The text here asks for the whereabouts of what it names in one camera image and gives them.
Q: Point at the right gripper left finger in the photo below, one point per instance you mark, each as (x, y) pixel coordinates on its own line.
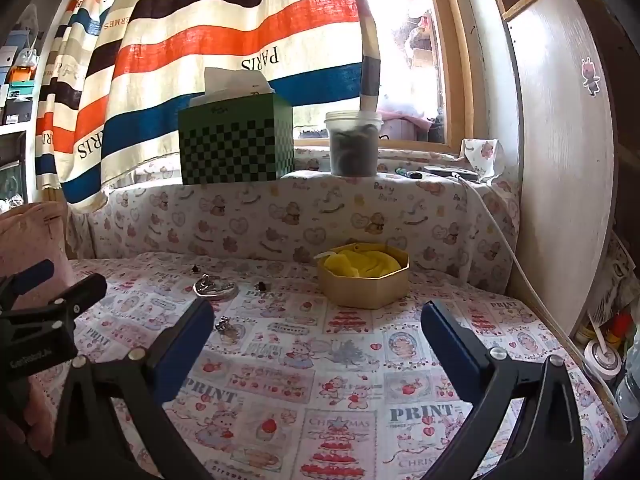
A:
(174, 351)

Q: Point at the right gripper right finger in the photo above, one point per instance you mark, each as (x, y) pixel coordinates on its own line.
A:
(459, 352)

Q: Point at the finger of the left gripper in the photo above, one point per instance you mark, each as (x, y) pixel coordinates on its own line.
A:
(77, 299)
(19, 283)

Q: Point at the silver chain jewelry piece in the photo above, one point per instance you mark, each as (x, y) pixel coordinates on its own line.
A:
(227, 332)

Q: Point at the gold octagonal jewelry box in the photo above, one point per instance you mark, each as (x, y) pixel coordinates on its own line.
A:
(365, 293)

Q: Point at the person's left hand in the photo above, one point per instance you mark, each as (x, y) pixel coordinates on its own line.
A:
(38, 432)

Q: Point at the white tape roll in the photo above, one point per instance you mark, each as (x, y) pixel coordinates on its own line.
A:
(603, 360)

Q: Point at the baby bear printed cover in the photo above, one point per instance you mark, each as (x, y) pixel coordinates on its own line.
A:
(465, 229)

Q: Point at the yellow cloth lining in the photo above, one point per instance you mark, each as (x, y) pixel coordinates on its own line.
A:
(361, 263)

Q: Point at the clear plastic bottle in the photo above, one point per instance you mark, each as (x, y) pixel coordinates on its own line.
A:
(627, 394)

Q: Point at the green checkered tissue box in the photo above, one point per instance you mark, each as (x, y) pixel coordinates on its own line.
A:
(248, 139)

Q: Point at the shelf with boxes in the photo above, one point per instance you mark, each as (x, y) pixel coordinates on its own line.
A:
(19, 63)

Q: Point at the plastic jar with dark contents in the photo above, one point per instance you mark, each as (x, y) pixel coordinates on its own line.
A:
(353, 143)

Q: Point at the white tissue paper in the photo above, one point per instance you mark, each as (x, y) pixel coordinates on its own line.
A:
(223, 85)

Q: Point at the striped Paris curtain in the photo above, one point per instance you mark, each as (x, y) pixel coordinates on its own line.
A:
(120, 71)

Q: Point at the white wooden cabinet panel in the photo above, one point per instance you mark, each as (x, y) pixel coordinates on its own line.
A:
(568, 159)

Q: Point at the cartoon bear sticker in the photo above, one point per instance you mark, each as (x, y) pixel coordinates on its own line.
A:
(590, 78)

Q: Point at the narrow striped curtain strip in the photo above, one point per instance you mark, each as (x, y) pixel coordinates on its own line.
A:
(371, 59)

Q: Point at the wooden window frame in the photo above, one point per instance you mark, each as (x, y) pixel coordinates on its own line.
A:
(429, 97)

